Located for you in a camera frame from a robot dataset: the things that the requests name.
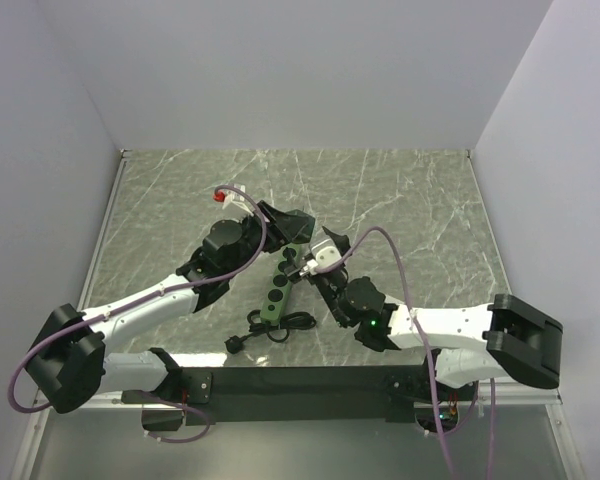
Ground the black power cord with plug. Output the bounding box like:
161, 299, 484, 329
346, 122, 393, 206
223, 309, 317, 355

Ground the aluminium frame rail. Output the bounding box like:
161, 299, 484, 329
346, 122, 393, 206
77, 149, 129, 309

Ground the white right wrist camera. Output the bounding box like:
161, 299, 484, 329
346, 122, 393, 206
305, 237, 342, 275

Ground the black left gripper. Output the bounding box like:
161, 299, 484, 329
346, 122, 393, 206
224, 200, 310, 279

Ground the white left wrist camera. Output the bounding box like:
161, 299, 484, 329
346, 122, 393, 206
213, 184, 252, 215

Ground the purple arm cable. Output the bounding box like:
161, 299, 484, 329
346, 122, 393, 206
8, 185, 268, 413
324, 226, 499, 480

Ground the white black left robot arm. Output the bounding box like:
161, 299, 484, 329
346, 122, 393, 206
22, 201, 315, 414

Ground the green power strip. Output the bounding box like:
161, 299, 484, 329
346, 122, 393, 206
260, 244, 301, 326

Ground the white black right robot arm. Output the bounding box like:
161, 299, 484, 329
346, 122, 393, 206
286, 230, 564, 399

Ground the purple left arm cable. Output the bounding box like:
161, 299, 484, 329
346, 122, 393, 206
8, 185, 268, 413

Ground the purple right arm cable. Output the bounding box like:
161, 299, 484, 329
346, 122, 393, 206
324, 226, 499, 480

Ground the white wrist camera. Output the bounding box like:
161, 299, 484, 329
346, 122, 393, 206
305, 237, 342, 275
213, 184, 252, 215

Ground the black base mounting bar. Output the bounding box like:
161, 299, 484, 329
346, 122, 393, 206
119, 365, 461, 432

